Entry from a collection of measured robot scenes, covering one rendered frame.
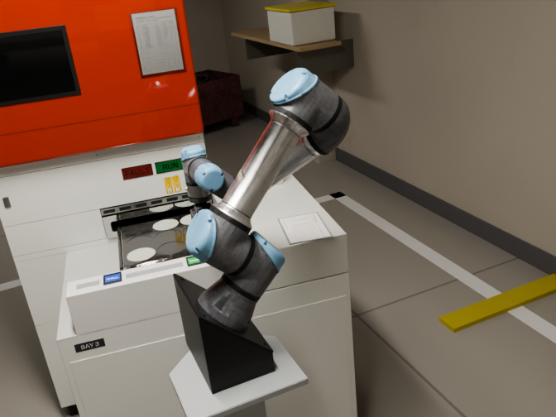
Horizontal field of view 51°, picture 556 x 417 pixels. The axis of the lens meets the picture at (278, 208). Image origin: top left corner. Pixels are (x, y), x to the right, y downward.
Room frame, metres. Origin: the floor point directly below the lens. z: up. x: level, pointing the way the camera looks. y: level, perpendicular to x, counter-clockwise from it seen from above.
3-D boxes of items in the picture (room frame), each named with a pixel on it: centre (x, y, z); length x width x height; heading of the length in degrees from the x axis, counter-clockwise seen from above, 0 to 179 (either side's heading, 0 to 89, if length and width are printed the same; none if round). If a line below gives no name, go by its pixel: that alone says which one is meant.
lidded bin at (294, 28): (4.81, -0.34, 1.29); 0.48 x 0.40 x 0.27; 21
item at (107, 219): (2.20, 0.48, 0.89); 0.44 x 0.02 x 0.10; 103
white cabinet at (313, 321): (1.92, 0.32, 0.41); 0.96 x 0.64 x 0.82; 103
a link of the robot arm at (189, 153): (1.68, 0.23, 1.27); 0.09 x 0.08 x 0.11; 23
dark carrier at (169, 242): (2.00, 0.42, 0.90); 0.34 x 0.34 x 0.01; 13
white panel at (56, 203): (2.18, 0.66, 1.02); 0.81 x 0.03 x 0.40; 103
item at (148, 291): (1.63, 0.40, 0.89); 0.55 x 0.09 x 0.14; 103
